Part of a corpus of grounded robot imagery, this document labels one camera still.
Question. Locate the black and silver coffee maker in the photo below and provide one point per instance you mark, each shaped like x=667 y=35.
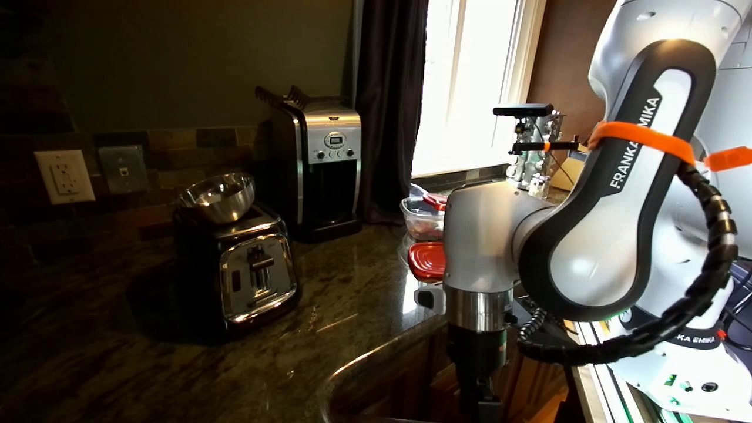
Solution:
x=319 y=168

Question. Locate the clear glass jar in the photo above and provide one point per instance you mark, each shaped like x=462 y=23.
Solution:
x=535 y=164

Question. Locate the clear container with red lid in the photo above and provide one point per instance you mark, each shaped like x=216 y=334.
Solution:
x=424 y=218

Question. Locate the shiny metal bowl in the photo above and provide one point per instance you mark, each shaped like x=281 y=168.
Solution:
x=218 y=195

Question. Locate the white robot mounting platform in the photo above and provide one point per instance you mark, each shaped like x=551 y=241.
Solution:
x=673 y=383

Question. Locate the black and chrome toaster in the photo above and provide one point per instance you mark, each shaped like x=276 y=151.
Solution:
x=244 y=272

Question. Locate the white wall outlet plate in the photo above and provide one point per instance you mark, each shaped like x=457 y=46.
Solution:
x=65 y=177

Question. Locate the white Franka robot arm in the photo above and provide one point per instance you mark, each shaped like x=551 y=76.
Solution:
x=620 y=213

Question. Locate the red lidded food container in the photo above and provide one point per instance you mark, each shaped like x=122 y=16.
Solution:
x=427 y=261

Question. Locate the bright window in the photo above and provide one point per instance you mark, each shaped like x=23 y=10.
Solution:
x=462 y=84

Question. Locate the dark curtain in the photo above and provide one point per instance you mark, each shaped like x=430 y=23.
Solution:
x=388 y=102

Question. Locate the orange tape piece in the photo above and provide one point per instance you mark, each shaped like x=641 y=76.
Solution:
x=729 y=157

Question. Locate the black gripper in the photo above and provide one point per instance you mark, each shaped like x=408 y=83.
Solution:
x=479 y=366

